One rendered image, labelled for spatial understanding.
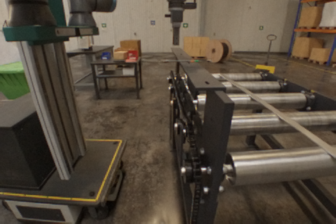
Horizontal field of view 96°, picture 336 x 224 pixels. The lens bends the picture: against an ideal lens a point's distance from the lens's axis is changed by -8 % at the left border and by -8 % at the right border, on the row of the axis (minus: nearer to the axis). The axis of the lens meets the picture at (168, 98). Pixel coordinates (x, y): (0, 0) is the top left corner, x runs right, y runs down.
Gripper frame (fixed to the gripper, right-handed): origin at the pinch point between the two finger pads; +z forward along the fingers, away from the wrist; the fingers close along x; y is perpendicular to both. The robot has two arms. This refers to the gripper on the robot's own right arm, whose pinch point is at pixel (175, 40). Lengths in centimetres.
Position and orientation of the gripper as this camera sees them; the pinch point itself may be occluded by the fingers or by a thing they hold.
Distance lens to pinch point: 84.8
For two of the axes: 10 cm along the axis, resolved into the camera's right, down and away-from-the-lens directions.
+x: 0.4, 3.8, -9.2
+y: -10.0, 0.2, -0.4
